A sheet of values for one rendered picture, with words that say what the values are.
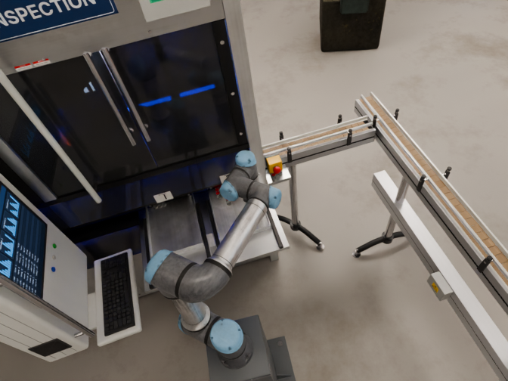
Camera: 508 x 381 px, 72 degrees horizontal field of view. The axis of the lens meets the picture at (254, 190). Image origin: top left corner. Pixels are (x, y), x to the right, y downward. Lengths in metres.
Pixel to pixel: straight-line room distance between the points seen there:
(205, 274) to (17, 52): 0.91
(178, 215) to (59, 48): 0.97
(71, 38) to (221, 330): 1.13
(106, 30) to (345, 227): 2.12
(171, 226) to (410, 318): 1.60
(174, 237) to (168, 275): 0.75
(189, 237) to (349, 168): 1.78
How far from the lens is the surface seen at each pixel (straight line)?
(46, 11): 1.31
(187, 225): 1.85
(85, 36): 1.33
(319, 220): 2.82
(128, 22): 1.31
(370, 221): 2.85
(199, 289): 1.06
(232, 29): 1.35
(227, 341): 1.42
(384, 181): 2.39
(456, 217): 1.84
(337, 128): 2.13
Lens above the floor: 2.36
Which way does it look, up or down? 51 degrees down
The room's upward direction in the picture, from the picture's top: 11 degrees counter-clockwise
